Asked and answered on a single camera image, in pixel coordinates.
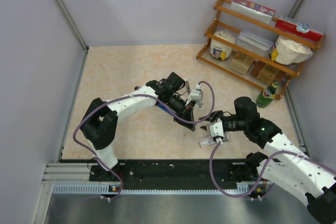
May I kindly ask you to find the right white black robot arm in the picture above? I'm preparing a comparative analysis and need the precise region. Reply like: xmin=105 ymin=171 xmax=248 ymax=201
xmin=202 ymin=97 xmax=335 ymax=223

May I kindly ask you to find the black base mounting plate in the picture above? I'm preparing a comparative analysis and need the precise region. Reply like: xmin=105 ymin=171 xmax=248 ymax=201
xmin=89 ymin=158 xmax=263 ymax=190

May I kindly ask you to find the silver grey long box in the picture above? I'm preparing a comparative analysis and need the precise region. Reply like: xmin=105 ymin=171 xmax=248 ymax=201
xmin=235 ymin=30 xmax=274 ymax=57

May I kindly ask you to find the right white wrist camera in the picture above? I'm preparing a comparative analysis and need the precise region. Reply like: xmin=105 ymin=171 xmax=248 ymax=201
xmin=206 ymin=119 xmax=224 ymax=140

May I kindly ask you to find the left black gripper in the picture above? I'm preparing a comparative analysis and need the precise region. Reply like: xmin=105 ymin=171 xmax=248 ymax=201
xmin=166 ymin=92 xmax=196 ymax=131

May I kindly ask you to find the dark brown cardboard box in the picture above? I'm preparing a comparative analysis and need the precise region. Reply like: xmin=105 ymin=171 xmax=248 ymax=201
xmin=250 ymin=61 xmax=286 ymax=86

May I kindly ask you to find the light brown cardboard box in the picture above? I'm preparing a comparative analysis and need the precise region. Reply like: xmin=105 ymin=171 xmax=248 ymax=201
xmin=229 ymin=51 xmax=254 ymax=74

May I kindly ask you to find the grey slotted cable duct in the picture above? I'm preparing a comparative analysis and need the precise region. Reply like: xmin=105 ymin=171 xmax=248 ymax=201
xmin=52 ymin=183 xmax=252 ymax=195

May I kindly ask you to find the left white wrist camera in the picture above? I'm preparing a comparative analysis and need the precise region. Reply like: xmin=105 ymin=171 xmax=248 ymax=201
xmin=188 ymin=89 xmax=203 ymax=101

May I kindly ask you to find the white jar with label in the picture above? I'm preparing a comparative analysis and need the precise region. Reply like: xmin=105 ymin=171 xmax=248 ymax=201
xmin=209 ymin=29 xmax=236 ymax=60

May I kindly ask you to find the red foil roll box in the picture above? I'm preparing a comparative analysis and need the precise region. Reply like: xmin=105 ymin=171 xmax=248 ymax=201
xmin=230 ymin=0 xmax=276 ymax=24

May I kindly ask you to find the white bag with yellow label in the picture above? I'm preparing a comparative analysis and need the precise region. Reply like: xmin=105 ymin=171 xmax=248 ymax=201
xmin=269 ymin=36 xmax=313 ymax=65

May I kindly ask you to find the aluminium frame rail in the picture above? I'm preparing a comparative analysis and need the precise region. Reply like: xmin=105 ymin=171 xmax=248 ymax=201
xmin=42 ymin=163 xmax=95 ymax=184

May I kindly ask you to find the wooden three-tier shelf rack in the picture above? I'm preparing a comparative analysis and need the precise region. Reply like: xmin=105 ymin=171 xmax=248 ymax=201
xmin=196 ymin=0 xmax=324 ymax=99

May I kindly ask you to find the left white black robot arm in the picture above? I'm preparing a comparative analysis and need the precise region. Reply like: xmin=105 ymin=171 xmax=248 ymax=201
xmin=80 ymin=72 xmax=195 ymax=180

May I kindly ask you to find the red white wrap box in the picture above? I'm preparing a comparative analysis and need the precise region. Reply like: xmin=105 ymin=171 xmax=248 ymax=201
xmin=275 ymin=15 xmax=324 ymax=42

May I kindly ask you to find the small white stapler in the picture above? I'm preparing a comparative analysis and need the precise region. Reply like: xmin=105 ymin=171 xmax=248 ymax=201
xmin=185 ymin=80 xmax=204 ymax=110

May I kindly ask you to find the red white staple box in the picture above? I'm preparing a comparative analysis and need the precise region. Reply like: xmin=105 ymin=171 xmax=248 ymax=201
xmin=198 ymin=133 xmax=230 ymax=148

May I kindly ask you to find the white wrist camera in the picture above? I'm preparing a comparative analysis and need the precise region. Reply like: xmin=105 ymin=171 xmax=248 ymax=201
xmin=206 ymin=119 xmax=224 ymax=140
xmin=188 ymin=89 xmax=203 ymax=101

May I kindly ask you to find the green glass bottle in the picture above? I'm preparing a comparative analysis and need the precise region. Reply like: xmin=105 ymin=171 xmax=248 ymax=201
xmin=256 ymin=81 xmax=280 ymax=108

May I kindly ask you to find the blue metal stapler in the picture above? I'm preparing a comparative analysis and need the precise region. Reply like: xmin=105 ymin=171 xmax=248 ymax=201
xmin=134 ymin=86 xmax=175 ymax=116

